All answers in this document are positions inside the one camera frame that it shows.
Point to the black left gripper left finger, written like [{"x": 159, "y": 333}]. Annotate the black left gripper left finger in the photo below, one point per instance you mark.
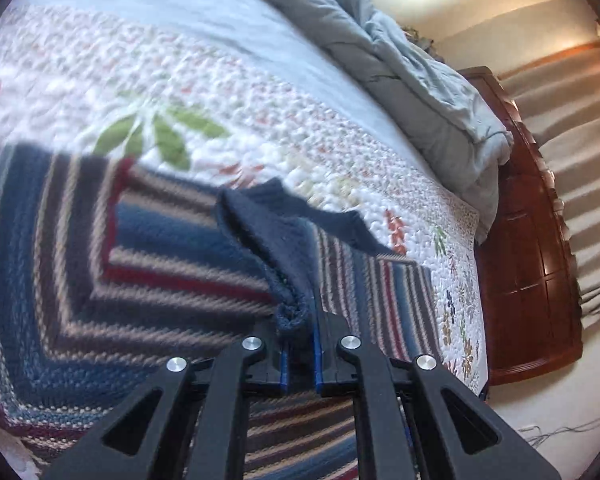
[{"x": 187, "y": 421}]

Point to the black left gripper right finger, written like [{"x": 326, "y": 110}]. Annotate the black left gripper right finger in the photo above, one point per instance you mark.
[{"x": 414, "y": 419}]

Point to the striped knitted sweater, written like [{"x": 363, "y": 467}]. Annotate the striped knitted sweater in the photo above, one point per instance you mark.
[{"x": 107, "y": 269}]

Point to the dark wooden bed footboard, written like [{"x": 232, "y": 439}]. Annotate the dark wooden bed footboard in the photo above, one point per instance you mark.
[{"x": 527, "y": 272}]

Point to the grey rumpled comforter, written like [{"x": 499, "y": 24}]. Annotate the grey rumpled comforter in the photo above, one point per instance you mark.
[{"x": 441, "y": 113}]

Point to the beige pleated curtain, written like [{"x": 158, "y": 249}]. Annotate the beige pleated curtain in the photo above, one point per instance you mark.
[{"x": 559, "y": 102}]

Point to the floral quilted bedspread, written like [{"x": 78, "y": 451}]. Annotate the floral quilted bedspread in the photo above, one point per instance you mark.
[{"x": 86, "y": 83}]

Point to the light blue bed sheet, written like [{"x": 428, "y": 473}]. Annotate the light blue bed sheet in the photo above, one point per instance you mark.
[{"x": 256, "y": 31}]

